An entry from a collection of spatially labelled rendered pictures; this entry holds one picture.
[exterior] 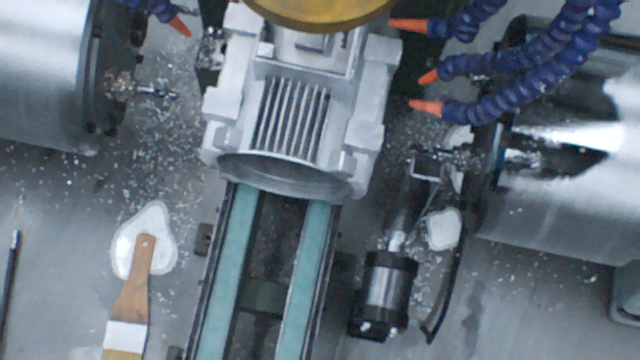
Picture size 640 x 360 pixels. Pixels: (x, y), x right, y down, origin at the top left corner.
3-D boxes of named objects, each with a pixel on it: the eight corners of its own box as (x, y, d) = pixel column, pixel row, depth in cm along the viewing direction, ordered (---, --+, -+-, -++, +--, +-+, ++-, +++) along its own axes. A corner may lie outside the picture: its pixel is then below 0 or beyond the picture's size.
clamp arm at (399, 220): (386, 212, 117) (414, 147, 92) (412, 218, 117) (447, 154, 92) (380, 242, 116) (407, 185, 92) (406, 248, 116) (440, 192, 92)
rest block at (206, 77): (210, 56, 142) (203, 20, 130) (260, 67, 142) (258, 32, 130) (200, 97, 140) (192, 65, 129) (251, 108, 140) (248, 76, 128)
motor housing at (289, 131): (243, 29, 130) (237, -42, 112) (392, 62, 130) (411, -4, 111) (205, 180, 125) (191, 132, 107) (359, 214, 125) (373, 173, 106)
